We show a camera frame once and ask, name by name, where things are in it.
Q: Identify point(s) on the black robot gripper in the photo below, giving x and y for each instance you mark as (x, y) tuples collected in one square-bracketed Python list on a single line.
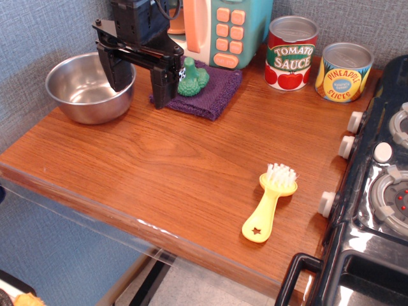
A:
[(138, 33)]

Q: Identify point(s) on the green toy broccoli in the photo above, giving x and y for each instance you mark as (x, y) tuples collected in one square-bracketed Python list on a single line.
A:
[(192, 79)]

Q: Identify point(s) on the purple folded towel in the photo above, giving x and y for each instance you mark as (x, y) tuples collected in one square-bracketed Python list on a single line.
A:
[(212, 100)]

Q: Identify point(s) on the stainless steel bowl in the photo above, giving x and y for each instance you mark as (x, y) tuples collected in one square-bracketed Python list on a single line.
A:
[(83, 93)]

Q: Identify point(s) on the toy microwave teal and white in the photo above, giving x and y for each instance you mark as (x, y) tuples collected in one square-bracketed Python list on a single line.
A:
[(222, 34)]

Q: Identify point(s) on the tomato sauce can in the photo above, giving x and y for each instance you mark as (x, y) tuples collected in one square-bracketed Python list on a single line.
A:
[(290, 50)]

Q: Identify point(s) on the yellow toy brush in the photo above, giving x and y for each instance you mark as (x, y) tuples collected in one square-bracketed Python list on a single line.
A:
[(278, 181)]

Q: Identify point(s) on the pineapple slices can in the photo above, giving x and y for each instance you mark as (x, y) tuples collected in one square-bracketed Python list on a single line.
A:
[(343, 72)]

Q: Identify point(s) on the grey stove knob middle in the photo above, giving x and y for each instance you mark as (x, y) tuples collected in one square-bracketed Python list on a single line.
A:
[(346, 146)]

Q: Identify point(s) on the grey stove knob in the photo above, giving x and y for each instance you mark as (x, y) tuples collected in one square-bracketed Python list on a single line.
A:
[(346, 146), (354, 122), (326, 203)]

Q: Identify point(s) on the grey stove knob upper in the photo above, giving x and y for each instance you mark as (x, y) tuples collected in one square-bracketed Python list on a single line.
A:
[(354, 122)]

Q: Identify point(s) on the grey stove knob lower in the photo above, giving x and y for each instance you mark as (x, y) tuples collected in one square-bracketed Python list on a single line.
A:
[(326, 203)]

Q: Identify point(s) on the orange plush object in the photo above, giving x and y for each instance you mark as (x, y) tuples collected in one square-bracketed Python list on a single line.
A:
[(26, 299)]

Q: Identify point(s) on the black toy stove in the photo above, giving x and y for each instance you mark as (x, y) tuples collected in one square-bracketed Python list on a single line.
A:
[(364, 259)]

